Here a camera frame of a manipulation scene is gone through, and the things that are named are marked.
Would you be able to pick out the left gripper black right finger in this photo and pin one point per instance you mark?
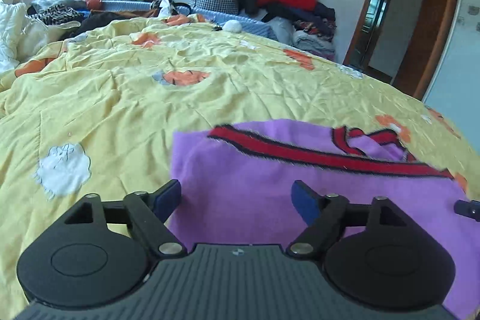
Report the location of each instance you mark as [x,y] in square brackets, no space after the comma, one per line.
[373,254]

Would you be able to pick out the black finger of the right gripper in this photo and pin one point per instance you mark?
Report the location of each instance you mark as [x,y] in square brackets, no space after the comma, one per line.
[469,209]

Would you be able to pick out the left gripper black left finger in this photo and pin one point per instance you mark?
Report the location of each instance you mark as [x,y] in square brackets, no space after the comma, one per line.
[99,251]

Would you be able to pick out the purple sweater with red trim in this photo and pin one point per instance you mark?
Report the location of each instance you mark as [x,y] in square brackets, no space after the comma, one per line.
[236,185]

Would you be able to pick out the folded clothes stack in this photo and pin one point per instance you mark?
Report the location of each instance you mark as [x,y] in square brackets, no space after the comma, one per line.
[309,31]

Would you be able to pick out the white wardrobe door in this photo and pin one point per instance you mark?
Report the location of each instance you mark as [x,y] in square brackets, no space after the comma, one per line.
[454,91]

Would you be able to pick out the yellow quilt with orange flowers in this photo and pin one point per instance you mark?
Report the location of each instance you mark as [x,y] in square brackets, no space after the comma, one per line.
[100,117]

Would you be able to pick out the white quilted jacket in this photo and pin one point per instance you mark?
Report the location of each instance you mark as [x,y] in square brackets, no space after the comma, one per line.
[22,36]

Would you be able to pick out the black white patterned garment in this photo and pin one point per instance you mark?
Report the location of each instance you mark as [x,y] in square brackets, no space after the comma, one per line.
[56,12]

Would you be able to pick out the blue quilted mattress pad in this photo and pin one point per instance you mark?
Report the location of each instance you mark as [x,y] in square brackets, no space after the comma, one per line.
[251,26]

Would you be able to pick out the small white plush ball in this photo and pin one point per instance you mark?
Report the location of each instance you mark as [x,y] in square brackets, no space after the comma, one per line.
[233,26]

